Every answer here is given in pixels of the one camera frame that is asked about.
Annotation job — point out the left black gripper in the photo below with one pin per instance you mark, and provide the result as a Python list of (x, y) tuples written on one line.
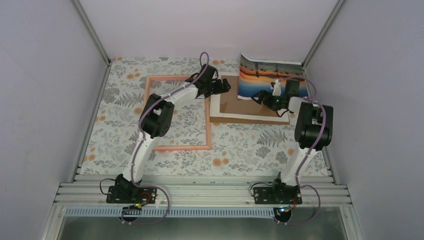
[(219, 89)]

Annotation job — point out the pink wooden picture frame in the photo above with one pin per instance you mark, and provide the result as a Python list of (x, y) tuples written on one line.
[(190, 128)]

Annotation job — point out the brown frame backing board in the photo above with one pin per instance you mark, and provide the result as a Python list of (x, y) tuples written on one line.
[(228, 108)]

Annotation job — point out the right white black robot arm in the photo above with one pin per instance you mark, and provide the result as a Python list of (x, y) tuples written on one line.
[(313, 129)]

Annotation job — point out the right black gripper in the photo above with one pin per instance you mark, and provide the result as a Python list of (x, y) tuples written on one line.
[(267, 102)]

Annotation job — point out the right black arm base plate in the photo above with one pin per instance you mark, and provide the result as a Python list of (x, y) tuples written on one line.
[(285, 196)]

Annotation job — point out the aluminium mounting rail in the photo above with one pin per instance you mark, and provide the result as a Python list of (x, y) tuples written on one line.
[(196, 191)]

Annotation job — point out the sunset lake photo print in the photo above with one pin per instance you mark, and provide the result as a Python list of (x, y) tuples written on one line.
[(257, 75)]

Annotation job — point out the grey slotted cable duct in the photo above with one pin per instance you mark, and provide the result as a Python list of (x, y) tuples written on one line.
[(174, 212)]

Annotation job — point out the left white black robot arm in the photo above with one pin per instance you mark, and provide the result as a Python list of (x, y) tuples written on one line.
[(155, 121)]

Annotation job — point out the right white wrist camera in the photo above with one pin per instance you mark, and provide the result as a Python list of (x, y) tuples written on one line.
[(276, 88)]

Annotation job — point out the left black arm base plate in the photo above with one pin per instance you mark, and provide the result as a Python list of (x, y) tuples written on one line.
[(114, 195)]

